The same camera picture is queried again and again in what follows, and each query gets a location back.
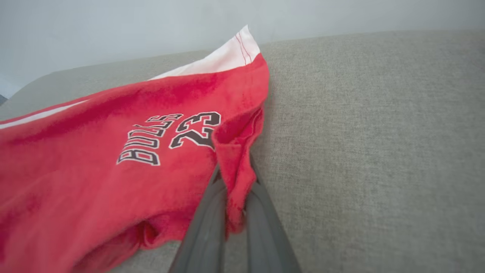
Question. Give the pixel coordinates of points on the red basketball shorts white trim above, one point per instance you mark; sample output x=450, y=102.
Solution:
x=94, y=170

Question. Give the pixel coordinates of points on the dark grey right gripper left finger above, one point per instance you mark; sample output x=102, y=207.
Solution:
x=204, y=239

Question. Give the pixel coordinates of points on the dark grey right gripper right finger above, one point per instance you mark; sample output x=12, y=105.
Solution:
x=267, y=235

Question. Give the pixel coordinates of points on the grey fabric sofa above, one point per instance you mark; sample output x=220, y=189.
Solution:
x=379, y=151

